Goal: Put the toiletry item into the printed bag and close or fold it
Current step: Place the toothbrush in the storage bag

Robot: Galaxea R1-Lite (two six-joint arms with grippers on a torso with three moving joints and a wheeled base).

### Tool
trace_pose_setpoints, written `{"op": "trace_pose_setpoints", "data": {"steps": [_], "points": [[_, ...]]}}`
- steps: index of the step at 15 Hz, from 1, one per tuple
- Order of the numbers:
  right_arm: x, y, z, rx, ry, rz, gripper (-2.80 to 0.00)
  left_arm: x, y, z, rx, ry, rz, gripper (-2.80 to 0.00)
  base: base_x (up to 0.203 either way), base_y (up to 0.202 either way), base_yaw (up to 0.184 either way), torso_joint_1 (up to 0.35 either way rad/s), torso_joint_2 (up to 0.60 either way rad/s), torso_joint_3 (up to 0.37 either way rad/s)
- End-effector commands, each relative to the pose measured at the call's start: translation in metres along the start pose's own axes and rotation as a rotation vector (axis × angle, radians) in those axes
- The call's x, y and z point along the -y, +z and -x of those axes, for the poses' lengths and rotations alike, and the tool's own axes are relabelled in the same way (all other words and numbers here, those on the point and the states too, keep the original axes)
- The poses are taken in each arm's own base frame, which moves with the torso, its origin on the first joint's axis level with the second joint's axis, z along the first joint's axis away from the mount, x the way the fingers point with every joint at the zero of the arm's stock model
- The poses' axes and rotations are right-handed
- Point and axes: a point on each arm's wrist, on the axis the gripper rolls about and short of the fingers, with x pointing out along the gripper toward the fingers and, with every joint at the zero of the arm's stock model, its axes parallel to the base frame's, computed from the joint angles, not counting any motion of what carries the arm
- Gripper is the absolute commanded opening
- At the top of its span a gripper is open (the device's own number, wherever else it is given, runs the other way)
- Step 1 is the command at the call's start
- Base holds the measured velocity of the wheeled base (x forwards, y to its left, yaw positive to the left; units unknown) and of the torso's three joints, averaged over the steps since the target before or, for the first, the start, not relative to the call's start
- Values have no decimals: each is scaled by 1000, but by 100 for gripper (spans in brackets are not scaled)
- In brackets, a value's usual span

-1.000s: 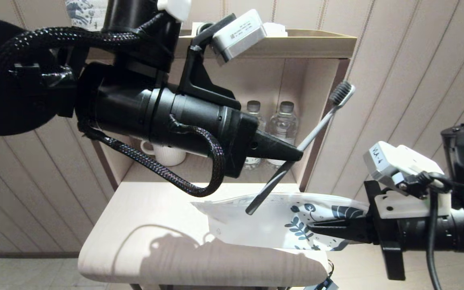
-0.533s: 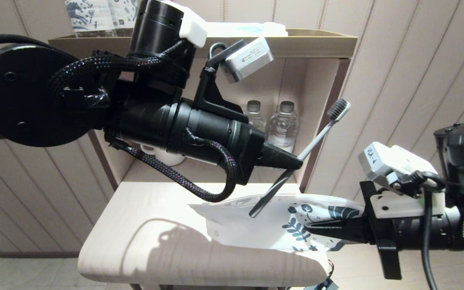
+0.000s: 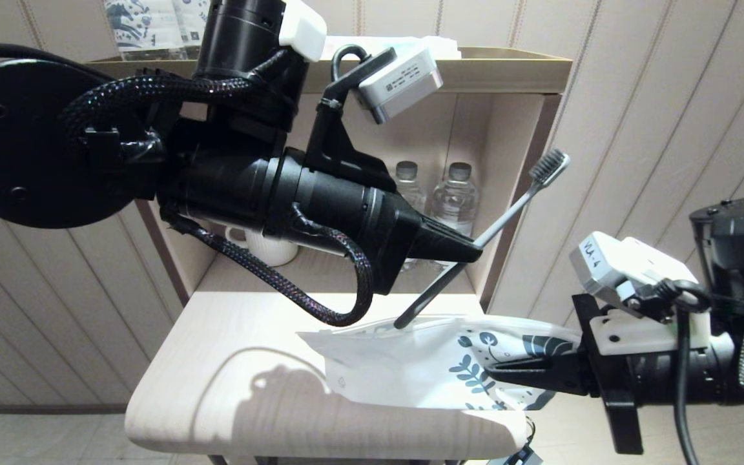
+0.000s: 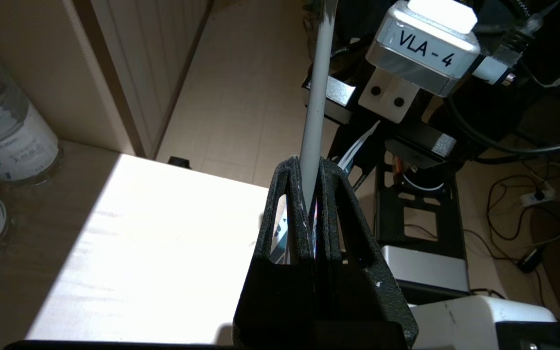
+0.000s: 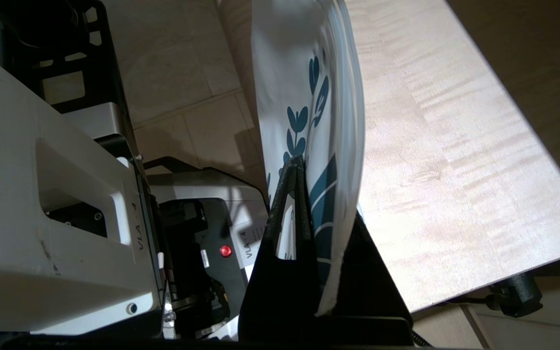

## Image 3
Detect blue white patterned package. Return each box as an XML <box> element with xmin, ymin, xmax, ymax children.
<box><xmin>104</xmin><ymin>0</ymin><xmax>187</xmax><ymax>62</ymax></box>
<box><xmin>173</xmin><ymin>0</ymin><xmax>212</xmax><ymax>59</ymax></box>

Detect grey toothbrush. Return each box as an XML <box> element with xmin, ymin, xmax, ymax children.
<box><xmin>394</xmin><ymin>149</ymin><xmax>570</xmax><ymax>331</ymax></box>

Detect black device with blue label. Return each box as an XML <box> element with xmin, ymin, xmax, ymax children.
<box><xmin>487</xmin><ymin>420</ymin><xmax>543</xmax><ymax>465</ymax></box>

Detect white ribbed ceramic mug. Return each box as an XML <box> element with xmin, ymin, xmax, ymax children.
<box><xmin>220</xmin><ymin>223</ymin><xmax>300</xmax><ymax>267</ymax></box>

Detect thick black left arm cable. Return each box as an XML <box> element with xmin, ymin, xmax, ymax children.
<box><xmin>0</xmin><ymin>43</ymin><xmax>88</xmax><ymax>68</ymax></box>

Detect beige wooden shelf cabinet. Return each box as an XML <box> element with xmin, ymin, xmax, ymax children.
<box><xmin>85</xmin><ymin>45</ymin><xmax>573</xmax><ymax>465</ymax></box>

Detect short black left camera cable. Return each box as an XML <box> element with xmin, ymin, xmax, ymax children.
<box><xmin>330</xmin><ymin>44</ymin><xmax>373</xmax><ymax>85</ymax></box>

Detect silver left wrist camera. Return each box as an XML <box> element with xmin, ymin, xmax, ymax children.
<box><xmin>354</xmin><ymin>46</ymin><xmax>444</xmax><ymax>125</ymax></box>

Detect white blue flat packet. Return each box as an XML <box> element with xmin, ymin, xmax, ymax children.
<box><xmin>319</xmin><ymin>36</ymin><xmax>462</xmax><ymax>61</ymax></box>

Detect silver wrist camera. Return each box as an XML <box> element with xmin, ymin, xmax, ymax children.
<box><xmin>354</xmin><ymin>46</ymin><xmax>444</xmax><ymax>125</ymax></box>
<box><xmin>569</xmin><ymin>231</ymin><xmax>673</xmax><ymax>304</ymax></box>

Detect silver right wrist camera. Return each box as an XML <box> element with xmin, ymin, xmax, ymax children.
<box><xmin>569</xmin><ymin>231</ymin><xmax>673</xmax><ymax>304</ymax></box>

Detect white blue-patterned plastic pouch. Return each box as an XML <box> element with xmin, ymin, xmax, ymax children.
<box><xmin>297</xmin><ymin>314</ymin><xmax>584</xmax><ymax>415</ymax></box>

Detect clear water bottle black cap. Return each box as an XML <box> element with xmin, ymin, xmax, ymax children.
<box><xmin>395</xmin><ymin>161</ymin><xmax>431</xmax><ymax>273</ymax></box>
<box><xmin>428</xmin><ymin>163</ymin><xmax>480</xmax><ymax>274</ymax></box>

